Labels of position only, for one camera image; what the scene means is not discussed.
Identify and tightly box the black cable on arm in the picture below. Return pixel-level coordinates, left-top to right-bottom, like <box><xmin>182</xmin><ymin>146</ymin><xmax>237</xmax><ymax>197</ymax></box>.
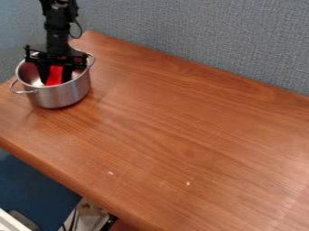
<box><xmin>68</xmin><ymin>18</ymin><xmax>84</xmax><ymax>40</ymax></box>

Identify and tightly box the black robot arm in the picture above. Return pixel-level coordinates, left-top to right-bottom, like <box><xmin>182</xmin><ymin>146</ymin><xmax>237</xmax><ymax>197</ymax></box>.
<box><xmin>24</xmin><ymin>0</ymin><xmax>88</xmax><ymax>86</ymax></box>

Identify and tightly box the metal table leg frame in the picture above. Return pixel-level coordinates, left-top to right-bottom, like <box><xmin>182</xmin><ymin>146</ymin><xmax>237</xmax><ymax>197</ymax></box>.
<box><xmin>57</xmin><ymin>198</ymin><xmax>117</xmax><ymax>231</ymax></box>

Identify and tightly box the stainless steel pot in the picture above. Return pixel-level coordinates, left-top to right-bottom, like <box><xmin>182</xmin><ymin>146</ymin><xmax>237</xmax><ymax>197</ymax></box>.
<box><xmin>8</xmin><ymin>53</ymin><xmax>95</xmax><ymax>109</ymax></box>

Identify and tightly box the white object at corner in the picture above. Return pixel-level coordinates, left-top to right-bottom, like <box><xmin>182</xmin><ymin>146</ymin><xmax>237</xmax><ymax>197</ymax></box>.
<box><xmin>0</xmin><ymin>208</ymin><xmax>24</xmax><ymax>231</ymax></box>

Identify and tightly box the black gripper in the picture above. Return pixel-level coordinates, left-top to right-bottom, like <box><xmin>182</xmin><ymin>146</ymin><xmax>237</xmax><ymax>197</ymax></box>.
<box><xmin>24</xmin><ymin>28</ymin><xmax>88</xmax><ymax>84</ymax></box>

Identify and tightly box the red rectangular block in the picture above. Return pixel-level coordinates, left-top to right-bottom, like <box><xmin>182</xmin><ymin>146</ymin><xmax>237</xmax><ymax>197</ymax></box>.
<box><xmin>45</xmin><ymin>65</ymin><xmax>63</xmax><ymax>86</ymax></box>

